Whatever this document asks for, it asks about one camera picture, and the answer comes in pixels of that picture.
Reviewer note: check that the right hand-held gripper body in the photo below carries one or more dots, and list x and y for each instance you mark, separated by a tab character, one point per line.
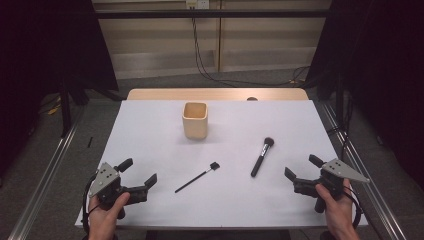
340	170

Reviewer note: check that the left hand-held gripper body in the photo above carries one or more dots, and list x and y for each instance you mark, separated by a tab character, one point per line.
104	178

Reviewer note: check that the thick black makeup brush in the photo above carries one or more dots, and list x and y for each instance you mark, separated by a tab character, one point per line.
263	156

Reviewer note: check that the beige square cup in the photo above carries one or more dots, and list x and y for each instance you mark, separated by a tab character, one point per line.
195	121

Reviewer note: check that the person's left hand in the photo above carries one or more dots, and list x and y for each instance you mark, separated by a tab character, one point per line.
105	220

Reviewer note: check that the person's right hand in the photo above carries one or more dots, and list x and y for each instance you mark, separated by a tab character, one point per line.
338	213

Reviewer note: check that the small black stick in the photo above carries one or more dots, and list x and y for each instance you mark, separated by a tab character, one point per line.
90	142

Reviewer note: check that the thin black makeup brush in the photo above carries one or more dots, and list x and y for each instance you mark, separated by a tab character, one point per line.
196	177

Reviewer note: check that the black metal stand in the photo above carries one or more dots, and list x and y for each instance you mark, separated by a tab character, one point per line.
65	110

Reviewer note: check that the wooden table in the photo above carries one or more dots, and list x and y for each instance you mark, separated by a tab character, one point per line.
216	94

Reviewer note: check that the black curtain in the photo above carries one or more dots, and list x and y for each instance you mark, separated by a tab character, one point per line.
43	66
383	66

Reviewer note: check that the dark horizontal bar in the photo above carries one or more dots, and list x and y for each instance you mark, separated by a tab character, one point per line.
213	13

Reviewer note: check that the aluminium floor rail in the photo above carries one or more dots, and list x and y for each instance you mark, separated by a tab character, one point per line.
376	186
46	173

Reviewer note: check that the white wall socket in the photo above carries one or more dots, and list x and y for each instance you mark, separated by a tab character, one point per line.
197	3

